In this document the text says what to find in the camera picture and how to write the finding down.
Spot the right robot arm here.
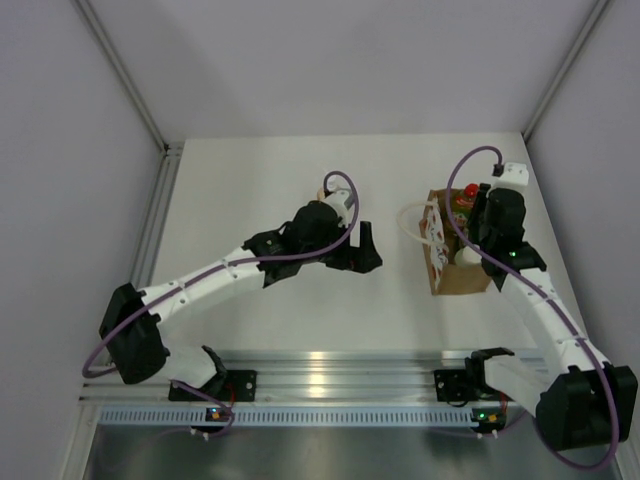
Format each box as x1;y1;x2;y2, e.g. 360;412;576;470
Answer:
465;184;638;451

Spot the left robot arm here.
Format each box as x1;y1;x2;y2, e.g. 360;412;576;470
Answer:
99;201;383;401

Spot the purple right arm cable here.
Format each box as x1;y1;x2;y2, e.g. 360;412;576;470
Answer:
445;144;621;471

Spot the right aluminium frame post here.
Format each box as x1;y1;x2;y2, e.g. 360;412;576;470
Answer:
521;0;615;144

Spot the aluminium mounting rail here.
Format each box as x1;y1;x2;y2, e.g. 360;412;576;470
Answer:
79;349;551;403

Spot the grey slotted cable duct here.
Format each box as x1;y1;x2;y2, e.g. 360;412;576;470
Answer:
99;406;506;428

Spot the white rope bag handle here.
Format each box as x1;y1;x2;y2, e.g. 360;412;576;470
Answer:
396;200;433;246

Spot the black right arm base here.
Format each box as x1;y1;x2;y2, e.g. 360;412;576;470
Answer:
433;369;473;407

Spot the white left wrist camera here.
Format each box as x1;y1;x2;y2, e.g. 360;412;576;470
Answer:
322;188;355;226

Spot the aluminium frame post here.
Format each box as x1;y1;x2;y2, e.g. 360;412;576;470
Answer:
521;0;615;144
71;0;167;152

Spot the left aluminium frame post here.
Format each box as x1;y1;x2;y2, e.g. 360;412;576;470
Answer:
71;0;167;152

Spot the green dish soap bottle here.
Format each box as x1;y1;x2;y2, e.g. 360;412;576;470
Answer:
443;211;470;239

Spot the burlap canvas bag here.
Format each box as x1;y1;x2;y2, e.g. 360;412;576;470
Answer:
419;189;490;296

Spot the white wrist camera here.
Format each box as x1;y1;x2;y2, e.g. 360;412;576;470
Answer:
492;162;530;193
322;188;355;226

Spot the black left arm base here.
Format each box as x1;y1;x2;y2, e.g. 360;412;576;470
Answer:
168;370;257;403

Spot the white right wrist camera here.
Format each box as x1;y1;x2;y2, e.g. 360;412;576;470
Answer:
492;162;530;193

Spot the white capped bottle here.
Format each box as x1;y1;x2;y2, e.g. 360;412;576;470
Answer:
454;246;482;268

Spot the yellow dish soap bottle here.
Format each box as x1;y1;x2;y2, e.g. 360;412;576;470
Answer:
450;183;479;215

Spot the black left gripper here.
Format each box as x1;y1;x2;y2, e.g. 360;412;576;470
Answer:
301;219;381;274

